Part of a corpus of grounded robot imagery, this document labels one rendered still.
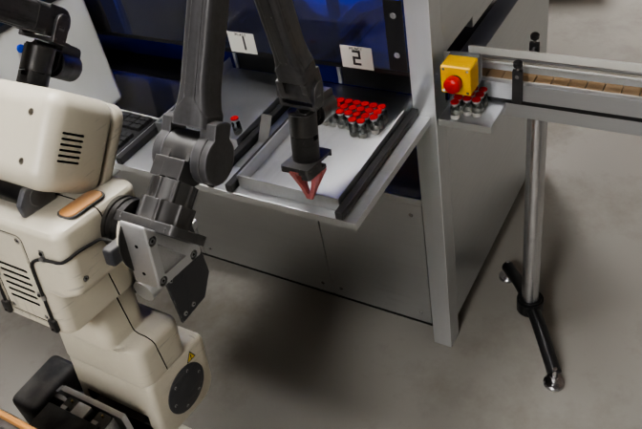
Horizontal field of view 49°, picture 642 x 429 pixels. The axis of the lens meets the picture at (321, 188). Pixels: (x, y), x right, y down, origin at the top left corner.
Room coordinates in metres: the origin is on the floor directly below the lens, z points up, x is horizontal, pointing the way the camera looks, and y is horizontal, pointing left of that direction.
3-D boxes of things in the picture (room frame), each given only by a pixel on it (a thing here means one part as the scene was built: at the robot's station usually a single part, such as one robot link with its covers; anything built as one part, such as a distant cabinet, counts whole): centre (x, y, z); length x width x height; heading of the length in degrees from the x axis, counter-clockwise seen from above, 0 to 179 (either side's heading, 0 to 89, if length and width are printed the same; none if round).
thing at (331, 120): (1.43, -0.09, 0.90); 0.18 x 0.02 x 0.05; 54
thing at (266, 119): (1.41, 0.13, 0.91); 0.14 x 0.03 x 0.06; 144
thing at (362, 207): (1.48, 0.08, 0.87); 0.70 x 0.48 x 0.02; 53
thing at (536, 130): (1.41, -0.56, 0.46); 0.09 x 0.09 x 0.77; 53
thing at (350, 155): (1.34, -0.03, 0.90); 0.34 x 0.26 x 0.04; 144
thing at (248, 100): (1.63, 0.18, 0.90); 0.34 x 0.26 x 0.04; 143
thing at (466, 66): (1.38, -0.37, 0.99); 0.08 x 0.07 x 0.07; 143
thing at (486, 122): (1.40, -0.40, 0.87); 0.14 x 0.13 x 0.02; 143
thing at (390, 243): (2.40, 0.23, 0.44); 2.06 x 1.00 x 0.88; 53
